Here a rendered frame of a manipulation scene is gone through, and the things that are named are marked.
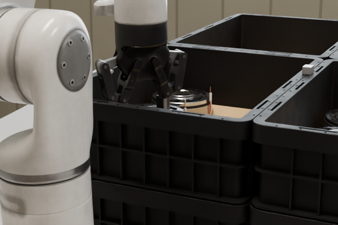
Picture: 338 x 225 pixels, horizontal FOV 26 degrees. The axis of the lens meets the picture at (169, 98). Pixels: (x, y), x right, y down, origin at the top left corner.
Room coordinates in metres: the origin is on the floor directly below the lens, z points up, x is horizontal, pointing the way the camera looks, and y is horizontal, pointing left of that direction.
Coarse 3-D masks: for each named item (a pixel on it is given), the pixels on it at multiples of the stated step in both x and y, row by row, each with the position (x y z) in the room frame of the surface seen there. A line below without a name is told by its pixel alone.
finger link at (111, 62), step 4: (116, 56) 1.02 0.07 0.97; (100, 60) 1.01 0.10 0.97; (104, 60) 1.01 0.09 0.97; (108, 60) 1.00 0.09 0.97; (112, 60) 1.00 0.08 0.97; (112, 64) 1.01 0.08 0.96; (116, 64) 1.01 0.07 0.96; (112, 68) 1.00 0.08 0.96; (100, 72) 1.00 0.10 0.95; (112, 72) 1.00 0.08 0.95
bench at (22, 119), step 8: (16, 112) 1.65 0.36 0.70; (24, 112) 1.65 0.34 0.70; (32, 112) 1.65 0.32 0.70; (0, 120) 1.59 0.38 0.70; (8, 120) 1.59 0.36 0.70; (16, 120) 1.59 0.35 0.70; (24, 120) 1.59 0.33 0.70; (32, 120) 1.59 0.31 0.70; (0, 128) 1.53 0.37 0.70; (8, 128) 1.53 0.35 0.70; (16, 128) 1.53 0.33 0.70; (24, 128) 1.53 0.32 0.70; (0, 136) 1.47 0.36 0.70; (8, 136) 1.47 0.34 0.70; (0, 208) 1.10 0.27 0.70; (0, 216) 1.07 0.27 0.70; (0, 224) 1.04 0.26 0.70
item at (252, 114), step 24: (168, 48) 1.30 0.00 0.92; (192, 48) 1.28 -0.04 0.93; (216, 48) 1.28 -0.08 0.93; (96, 72) 1.09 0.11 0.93; (96, 120) 0.92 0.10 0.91; (120, 120) 0.91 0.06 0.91; (144, 120) 0.89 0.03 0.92; (168, 120) 0.88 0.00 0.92; (192, 120) 0.86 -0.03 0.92; (216, 120) 0.85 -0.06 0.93; (240, 120) 0.84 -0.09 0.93
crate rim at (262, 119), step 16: (320, 64) 1.15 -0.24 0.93; (336, 64) 1.17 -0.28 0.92; (304, 80) 1.04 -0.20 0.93; (288, 96) 0.95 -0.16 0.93; (272, 112) 0.88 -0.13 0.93; (256, 128) 0.83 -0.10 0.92; (272, 128) 0.82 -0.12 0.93; (288, 128) 0.81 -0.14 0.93; (304, 128) 0.82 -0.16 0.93; (272, 144) 0.82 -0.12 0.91; (288, 144) 0.81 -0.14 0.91; (304, 144) 0.80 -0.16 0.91; (320, 144) 0.80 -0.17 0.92; (336, 144) 0.79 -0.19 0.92
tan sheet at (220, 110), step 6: (216, 108) 1.24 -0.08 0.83; (222, 108) 1.24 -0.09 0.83; (228, 108) 1.24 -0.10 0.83; (234, 108) 1.24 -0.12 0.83; (240, 108) 1.24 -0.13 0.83; (216, 114) 1.20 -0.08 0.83; (222, 114) 1.20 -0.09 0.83; (228, 114) 1.20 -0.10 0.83; (234, 114) 1.20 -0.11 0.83; (240, 114) 1.20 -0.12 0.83
